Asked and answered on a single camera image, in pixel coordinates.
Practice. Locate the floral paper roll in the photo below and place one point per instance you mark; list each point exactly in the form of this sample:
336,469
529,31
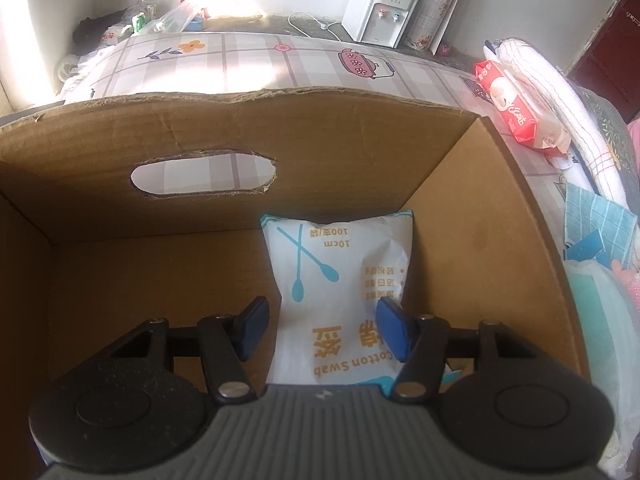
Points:
440,5

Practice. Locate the white plastic bag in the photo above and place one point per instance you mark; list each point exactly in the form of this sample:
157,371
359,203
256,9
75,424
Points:
600,310

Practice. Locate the rolled white quilt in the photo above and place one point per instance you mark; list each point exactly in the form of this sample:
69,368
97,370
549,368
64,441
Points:
575,110

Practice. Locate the brown cardboard box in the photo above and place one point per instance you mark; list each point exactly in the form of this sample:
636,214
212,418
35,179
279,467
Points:
350,150

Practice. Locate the teal checked cloth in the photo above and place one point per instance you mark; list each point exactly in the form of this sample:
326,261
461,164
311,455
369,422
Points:
595,220

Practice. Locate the pile of plastic bags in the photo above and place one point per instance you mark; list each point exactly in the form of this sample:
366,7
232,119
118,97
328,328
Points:
170,17

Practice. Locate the white water dispenser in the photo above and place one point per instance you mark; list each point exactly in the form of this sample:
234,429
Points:
370,10

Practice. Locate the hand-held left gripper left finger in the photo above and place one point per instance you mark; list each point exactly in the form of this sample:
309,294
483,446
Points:
252,327

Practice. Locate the red wet wipes pack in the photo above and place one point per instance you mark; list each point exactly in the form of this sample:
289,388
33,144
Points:
515,110

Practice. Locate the dark red door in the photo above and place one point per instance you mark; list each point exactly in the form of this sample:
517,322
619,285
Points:
610,55

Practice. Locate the green leaf pillow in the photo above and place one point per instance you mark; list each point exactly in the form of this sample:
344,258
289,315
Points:
615,130

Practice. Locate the black cloth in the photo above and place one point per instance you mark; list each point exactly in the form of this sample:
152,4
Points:
92,30

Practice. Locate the checked floral bed mat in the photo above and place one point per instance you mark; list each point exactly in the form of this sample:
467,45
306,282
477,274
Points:
250,65

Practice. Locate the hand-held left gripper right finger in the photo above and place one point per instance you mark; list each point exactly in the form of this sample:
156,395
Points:
392,327

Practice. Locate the white cotton swab packet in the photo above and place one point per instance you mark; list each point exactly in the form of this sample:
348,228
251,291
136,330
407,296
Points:
340,270

